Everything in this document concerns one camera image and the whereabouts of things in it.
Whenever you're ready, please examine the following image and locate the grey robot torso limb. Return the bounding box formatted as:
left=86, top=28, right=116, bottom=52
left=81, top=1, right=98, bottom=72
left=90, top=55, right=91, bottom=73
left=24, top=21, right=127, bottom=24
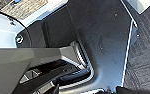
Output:
left=0, top=42, right=96, bottom=94

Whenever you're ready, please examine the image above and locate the woven basket with goods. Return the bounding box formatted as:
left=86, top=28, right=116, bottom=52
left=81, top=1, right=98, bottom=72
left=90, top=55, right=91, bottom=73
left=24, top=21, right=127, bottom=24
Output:
left=0, top=0, right=49, bottom=18

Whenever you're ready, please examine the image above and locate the small blue packet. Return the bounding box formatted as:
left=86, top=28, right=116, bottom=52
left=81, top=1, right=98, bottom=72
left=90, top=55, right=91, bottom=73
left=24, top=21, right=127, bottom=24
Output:
left=12, top=0, right=23, bottom=5

